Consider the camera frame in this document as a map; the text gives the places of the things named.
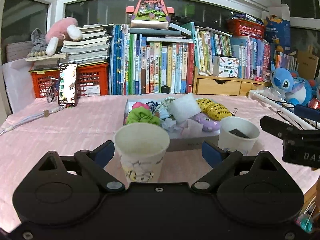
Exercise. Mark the white shallow tray box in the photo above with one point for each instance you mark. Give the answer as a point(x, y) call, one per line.
point(177, 143)

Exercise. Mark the red plastic crate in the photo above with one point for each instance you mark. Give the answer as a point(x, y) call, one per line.
point(88, 75)

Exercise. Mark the navy floral fabric pouch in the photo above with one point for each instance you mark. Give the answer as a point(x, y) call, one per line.
point(152, 105)

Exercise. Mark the white fluffy sponge block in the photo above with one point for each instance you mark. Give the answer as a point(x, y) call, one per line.
point(184, 108)

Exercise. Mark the stack of horizontal books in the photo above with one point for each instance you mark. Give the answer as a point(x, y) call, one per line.
point(94, 45)

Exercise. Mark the light blue cloth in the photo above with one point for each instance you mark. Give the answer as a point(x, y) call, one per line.
point(171, 122)

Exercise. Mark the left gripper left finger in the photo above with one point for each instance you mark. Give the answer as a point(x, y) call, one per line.
point(92, 164)

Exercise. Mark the paper cup with fish drawing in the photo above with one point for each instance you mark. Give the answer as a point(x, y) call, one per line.
point(237, 134)

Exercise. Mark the smartphone with lit screen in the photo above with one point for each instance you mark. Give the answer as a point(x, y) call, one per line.
point(67, 85)

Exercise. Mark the gold sequin soft toy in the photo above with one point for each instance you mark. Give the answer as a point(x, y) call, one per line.
point(213, 110)

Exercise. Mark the paper cup with bunny drawing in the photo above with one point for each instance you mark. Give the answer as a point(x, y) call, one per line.
point(141, 148)

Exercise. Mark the blue cardboard box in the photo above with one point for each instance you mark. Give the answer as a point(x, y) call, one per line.
point(278, 31)

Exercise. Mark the pink bunny plush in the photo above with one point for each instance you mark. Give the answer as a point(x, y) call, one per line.
point(63, 30)

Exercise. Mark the grey cloth toy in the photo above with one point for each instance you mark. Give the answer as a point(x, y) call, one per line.
point(38, 40)

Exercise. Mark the black binder clip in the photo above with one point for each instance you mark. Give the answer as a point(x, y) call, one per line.
point(235, 111)

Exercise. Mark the grey-green patterned scrunchie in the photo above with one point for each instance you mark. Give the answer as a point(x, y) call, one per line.
point(162, 108)

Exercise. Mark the red basket on books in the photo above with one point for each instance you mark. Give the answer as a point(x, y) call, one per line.
point(241, 27)

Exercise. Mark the triangular pink miniature house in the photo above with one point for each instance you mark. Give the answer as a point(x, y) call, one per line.
point(150, 14)

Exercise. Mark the row of upright books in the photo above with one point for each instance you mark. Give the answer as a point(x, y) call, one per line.
point(144, 61)

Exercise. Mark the pink scrunchie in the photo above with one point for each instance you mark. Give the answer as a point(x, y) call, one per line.
point(140, 104)

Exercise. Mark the green scrunchie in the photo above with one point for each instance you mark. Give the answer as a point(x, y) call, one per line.
point(142, 115)

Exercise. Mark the blue Stitch plush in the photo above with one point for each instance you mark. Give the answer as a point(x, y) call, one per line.
point(297, 90)

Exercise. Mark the pale pink soft pad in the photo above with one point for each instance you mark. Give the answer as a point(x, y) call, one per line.
point(191, 129)

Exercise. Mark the right row of books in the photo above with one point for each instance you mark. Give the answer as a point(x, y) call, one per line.
point(256, 57)

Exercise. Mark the miniature bicycle model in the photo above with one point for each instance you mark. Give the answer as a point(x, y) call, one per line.
point(53, 90)

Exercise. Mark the pink tablecloth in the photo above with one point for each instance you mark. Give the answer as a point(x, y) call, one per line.
point(95, 120)

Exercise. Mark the white patterned card box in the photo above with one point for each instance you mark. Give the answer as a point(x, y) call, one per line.
point(225, 66)

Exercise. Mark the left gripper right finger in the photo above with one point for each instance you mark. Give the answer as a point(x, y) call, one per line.
point(222, 164)

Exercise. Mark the wooden drawer organizer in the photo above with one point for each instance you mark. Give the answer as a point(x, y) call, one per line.
point(230, 86)

